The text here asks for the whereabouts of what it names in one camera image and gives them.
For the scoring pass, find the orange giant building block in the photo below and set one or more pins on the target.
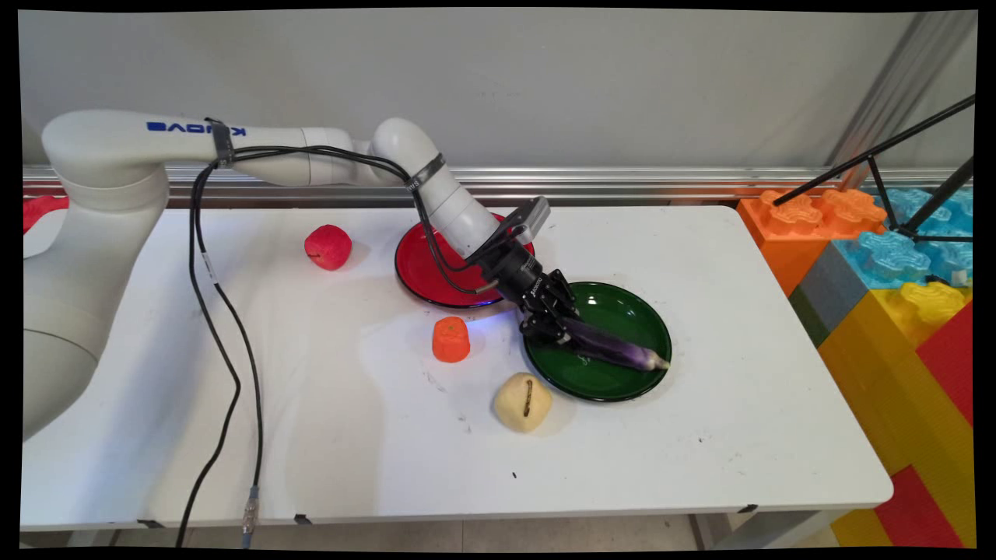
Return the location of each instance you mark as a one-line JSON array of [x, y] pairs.
[[794, 233]]

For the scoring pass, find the small yellow giant building block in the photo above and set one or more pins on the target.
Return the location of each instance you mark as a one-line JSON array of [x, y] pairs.
[[856, 531]]

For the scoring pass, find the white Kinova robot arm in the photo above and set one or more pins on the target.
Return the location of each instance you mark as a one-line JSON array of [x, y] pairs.
[[101, 233]]

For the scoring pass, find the horizontal aluminium rail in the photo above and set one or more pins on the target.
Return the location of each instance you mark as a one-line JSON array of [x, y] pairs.
[[661, 185]]

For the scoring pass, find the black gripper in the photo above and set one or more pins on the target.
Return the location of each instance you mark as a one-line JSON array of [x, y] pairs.
[[517, 276]]

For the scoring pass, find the large yellow giant building block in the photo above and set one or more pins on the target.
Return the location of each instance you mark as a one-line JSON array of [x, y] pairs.
[[887, 389]]

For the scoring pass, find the green plate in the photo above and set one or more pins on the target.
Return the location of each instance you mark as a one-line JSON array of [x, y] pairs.
[[622, 311]]

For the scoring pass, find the blue giant building block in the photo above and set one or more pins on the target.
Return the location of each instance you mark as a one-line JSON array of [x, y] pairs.
[[895, 257]]

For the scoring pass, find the purple toy eggplant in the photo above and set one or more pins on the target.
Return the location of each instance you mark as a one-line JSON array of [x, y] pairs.
[[615, 348]]

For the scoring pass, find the black tripod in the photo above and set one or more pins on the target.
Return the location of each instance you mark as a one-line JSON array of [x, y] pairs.
[[879, 152]]

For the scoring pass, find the small white object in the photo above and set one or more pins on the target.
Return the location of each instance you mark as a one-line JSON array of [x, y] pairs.
[[960, 278]]

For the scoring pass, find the red giant building block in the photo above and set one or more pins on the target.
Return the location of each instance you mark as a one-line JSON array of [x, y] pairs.
[[918, 513], [953, 358]]

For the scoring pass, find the red toy apple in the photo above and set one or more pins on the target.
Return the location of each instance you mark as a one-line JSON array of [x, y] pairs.
[[328, 247]]

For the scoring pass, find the yellow toy potato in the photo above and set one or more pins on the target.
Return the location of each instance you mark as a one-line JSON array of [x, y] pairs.
[[523, 403]]

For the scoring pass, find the red plate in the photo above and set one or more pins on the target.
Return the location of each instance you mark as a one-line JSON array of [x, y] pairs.
[[416, 268]]

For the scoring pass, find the slanted aluminium profile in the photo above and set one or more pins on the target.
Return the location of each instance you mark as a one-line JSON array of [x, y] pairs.
[[895, 93]]

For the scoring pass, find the grey giant building block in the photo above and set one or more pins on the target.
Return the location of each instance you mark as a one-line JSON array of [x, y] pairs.
[[829, 299]]

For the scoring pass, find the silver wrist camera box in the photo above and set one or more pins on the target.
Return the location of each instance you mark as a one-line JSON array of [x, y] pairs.
[[533, 218]]

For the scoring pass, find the red flat object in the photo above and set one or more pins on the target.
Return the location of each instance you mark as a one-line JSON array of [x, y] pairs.
[[43, 210]]

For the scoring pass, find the white table leg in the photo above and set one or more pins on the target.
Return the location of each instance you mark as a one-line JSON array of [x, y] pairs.
[[762, 529]]

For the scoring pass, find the orange toy carrot piece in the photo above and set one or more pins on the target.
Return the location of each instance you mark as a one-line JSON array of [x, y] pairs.
[[451, 341]]

